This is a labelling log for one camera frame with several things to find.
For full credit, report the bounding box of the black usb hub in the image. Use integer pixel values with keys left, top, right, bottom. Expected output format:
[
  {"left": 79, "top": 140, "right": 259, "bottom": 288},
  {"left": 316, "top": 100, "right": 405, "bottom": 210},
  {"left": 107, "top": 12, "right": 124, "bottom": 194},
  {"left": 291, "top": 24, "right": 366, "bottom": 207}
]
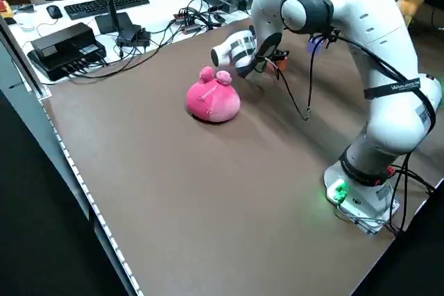
[{"left": 173, "top": 9, "right": 216, "bottom": 33}]

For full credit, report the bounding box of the black keyboard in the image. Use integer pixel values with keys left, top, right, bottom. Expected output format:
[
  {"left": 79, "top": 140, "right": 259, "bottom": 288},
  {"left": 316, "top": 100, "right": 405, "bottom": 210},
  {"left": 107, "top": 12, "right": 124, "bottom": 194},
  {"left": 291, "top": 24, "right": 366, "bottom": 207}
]
[{"left": 64, "top": 0, "right": 151, "bottom": 21}]

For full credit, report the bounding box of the black computer mouse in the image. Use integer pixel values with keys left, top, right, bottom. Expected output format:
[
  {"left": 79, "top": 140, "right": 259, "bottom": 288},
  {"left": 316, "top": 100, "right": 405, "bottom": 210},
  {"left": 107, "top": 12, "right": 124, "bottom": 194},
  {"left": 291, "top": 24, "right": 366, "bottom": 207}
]
[{"left": 46, "top": 4, "right": 64, "bottom": 19}]

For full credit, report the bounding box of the black power adapter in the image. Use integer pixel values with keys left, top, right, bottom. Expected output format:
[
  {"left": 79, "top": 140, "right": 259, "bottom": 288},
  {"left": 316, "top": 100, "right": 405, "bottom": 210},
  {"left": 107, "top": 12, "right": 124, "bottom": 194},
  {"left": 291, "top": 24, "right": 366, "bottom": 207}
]
[{"left": 116, "top": 25, "right": 152, "bottom": 49}]

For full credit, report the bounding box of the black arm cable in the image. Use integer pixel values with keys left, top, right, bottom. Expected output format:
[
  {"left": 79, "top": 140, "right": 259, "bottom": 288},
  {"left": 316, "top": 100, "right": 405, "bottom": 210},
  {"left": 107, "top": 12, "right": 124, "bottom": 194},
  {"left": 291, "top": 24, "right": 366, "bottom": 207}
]
[{"left": 242, "top": 27, "right": 438, "bottom": 200}]

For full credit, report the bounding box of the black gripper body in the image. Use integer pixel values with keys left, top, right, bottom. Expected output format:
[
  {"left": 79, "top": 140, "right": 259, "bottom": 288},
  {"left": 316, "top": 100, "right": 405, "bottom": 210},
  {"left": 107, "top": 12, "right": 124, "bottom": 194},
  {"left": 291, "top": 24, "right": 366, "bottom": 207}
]
[{"left": 265, "top": 49, "right": 291, "bottom": 64}]

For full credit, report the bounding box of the pink plush toy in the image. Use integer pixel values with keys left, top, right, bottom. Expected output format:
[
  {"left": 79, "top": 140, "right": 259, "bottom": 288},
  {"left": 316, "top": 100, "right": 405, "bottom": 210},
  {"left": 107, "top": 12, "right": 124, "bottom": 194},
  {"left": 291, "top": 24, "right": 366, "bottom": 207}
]
[{"left": 185, "top": 65, "right": 241, "bottom": 124}]

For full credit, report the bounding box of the white table edge strip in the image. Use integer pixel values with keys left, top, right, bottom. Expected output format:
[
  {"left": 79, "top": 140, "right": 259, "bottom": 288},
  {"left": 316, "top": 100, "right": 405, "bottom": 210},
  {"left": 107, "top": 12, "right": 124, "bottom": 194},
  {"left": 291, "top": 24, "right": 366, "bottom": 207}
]
[{"left": 41, "top": 96, "right": 144, "bottom": 296}]

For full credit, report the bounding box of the black network switch box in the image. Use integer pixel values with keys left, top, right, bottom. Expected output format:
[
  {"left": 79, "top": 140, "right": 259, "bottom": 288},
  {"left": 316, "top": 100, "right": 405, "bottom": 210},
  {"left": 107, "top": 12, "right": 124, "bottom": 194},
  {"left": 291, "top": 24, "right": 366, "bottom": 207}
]
[{"left": 27, "top": 21, "right": 107, "bottom": 82}]

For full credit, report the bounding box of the aluminium frame post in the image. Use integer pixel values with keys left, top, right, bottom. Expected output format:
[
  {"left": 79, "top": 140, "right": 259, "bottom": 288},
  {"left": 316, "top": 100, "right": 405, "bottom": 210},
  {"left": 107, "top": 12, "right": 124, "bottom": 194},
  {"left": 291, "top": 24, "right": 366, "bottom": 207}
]
[{"left": 0, "top": 15, "right": 53, "bottom": 100}]

